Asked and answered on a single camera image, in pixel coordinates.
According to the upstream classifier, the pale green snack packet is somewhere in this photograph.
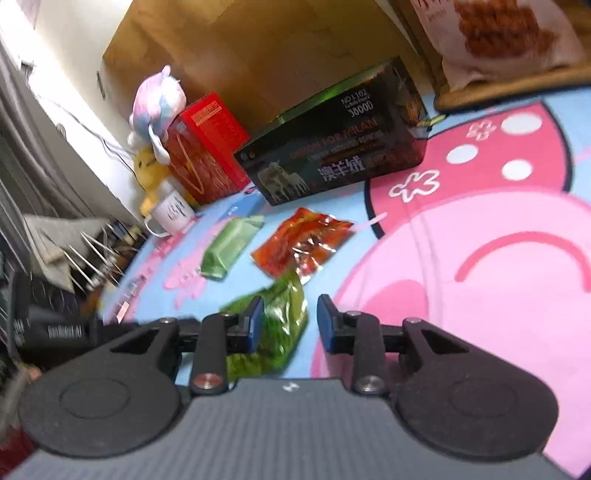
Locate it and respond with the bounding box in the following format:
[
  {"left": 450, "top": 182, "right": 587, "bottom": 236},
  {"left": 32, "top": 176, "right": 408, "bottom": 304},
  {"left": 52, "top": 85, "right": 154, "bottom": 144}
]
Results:
[{"left": 200, "top": 215, "right": 264, "bottom": 280}]

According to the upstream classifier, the red spicy snack packet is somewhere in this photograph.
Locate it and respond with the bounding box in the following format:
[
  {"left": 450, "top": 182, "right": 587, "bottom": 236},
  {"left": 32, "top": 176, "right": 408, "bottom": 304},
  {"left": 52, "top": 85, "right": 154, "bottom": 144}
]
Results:
[{"left": 252, "top": 208, "right": 355, "bottom": 285}]

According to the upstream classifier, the pastel unicorn plush toy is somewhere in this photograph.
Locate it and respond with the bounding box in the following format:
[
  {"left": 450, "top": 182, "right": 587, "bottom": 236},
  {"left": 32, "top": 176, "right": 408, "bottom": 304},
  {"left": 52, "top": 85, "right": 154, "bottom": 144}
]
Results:
[{"left": 127, "top": 65, "right": 187, "bottom": 165}]

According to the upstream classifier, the red gift box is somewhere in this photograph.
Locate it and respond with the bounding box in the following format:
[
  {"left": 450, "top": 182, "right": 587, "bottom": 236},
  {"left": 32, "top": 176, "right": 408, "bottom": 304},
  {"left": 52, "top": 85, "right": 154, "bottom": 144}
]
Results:
[{"left": 166, "top": 92, "right": 250, "bottom": 205}]

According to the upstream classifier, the wooden headboard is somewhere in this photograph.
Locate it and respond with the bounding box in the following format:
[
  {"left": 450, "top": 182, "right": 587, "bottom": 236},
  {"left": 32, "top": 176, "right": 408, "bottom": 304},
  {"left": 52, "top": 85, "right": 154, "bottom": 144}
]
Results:
[{"left": 100, "top": 0, "right": 433, "bottom": 133}]

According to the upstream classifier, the Peppa Pig blue bedsheet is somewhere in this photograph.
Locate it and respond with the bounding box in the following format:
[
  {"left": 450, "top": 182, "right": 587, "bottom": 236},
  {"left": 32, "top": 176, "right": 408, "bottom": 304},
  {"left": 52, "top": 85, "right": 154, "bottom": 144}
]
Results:
[{"left": 113, "top": 90, "right": 590, "bottom": 479}]

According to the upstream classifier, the metal drying rack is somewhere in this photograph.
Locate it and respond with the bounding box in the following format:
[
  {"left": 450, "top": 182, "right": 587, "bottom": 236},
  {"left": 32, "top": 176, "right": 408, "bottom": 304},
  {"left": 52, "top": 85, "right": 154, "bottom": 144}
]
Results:
[{"left": 35, "top": 218, "right": 146, "bottom": 295}]

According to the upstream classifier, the yellow duck plush toy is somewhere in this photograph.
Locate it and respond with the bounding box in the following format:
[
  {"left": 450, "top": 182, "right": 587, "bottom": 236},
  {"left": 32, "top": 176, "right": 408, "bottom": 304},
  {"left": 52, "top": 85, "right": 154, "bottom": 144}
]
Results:
[{"left": 133, "top": 147, "right": 188, "bottom": 217}]

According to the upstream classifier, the black sheep wool box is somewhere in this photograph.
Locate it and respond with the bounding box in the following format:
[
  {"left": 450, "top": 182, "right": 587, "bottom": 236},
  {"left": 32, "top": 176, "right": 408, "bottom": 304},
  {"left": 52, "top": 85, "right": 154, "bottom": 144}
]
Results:
[{"left": 235, "top": 57, "right": 431, "bottom": 206}]

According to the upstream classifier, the white enamel mug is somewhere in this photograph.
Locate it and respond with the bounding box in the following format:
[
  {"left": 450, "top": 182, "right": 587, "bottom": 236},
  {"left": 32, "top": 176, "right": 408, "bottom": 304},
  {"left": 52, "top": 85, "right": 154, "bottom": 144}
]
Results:
[{"left": 143, "top": 190, "right": 195, "bottom": 238}]

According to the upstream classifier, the pink fried twist snack bag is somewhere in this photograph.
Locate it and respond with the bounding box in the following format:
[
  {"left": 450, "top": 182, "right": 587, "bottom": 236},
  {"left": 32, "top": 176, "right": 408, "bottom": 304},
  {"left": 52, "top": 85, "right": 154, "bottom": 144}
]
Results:
[{"left": 412, "top": 0, "right": 590, "bottom": 91}]

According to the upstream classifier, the bright green snack bag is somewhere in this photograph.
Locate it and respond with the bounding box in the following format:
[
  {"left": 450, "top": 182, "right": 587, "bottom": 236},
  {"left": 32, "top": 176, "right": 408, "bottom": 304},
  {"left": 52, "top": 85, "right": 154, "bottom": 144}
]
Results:
[{"left": 221, "top": 270, "right": 308, "bottom": 382}]

